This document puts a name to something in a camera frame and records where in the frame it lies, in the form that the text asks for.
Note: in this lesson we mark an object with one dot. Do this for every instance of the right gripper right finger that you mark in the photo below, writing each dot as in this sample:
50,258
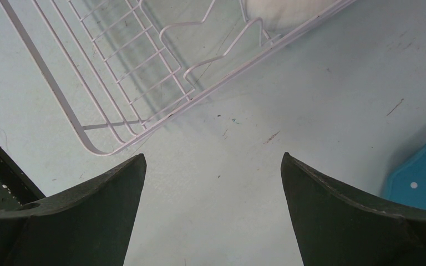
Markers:
337,224

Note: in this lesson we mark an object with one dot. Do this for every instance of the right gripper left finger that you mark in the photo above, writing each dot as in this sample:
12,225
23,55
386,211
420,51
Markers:
88,224

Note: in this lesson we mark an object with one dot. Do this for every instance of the blue polka dot plate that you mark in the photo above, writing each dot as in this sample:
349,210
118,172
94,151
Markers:
407,183

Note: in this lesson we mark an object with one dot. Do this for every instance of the white ribbed bowl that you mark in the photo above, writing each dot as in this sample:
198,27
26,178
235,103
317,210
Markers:
282,16

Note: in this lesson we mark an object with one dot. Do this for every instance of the white wire dish rack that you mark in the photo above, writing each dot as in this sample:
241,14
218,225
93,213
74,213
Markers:
120,70

